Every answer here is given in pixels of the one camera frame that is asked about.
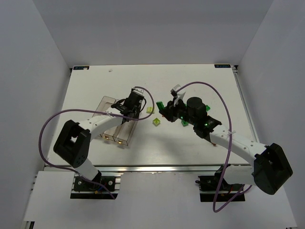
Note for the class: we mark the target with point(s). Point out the aluminium table frame rail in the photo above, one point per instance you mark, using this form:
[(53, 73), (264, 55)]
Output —
[(250, 114)]

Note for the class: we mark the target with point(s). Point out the dark green lego plate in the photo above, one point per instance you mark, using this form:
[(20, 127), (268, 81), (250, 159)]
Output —
[(160, 105)]

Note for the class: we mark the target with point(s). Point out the pale green curved lego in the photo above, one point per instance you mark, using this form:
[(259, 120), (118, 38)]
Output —
[(150, 110)]

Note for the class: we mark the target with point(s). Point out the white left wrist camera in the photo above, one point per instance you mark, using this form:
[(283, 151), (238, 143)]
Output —
[(138, 91)]

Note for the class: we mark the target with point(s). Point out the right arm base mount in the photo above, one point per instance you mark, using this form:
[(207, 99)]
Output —
[(207, 187)]

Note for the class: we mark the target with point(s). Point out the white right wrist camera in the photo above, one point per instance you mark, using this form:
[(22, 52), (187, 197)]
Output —
[(178, 93)]

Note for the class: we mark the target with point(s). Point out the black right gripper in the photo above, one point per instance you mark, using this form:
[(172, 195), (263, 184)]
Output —
[(170, 110)]

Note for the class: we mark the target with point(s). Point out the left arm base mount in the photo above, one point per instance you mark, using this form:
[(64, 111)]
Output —
[(85, 190)]

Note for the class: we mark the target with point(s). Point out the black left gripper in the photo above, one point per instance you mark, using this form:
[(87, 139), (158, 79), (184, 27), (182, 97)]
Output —
[(127, 110)]

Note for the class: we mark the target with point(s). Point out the blue label left corner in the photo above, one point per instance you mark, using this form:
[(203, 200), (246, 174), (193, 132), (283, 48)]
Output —
[(80, 68)]

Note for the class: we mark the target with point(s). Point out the lime green square lego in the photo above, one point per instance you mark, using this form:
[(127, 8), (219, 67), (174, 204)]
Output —
[(156, 121)]

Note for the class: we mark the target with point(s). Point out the green lego near right arm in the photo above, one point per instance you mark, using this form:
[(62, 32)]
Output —
[(208, 107)]

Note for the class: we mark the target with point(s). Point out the blue label right corner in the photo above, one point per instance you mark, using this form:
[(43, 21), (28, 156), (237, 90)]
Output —
[(222, 65)]

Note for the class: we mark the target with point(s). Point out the dark green square lego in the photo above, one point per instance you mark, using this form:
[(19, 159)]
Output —
[(184, 123)]

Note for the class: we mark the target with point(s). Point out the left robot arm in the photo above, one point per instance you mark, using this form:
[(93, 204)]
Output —
[(73, 142)]

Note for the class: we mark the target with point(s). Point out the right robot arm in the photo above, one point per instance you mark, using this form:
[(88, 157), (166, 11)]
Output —
[(268, 167)]

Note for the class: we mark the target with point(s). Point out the clear plastic container right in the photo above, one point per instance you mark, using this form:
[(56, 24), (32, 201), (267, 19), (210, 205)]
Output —
[(124, 132)]

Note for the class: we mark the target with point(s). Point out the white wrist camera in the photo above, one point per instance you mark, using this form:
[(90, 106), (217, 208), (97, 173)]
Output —
[(138, 91), (178, 93)]

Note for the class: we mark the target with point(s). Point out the blue label corner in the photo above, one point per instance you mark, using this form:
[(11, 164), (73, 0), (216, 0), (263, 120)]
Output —
[(80, 68), (222, 65)]

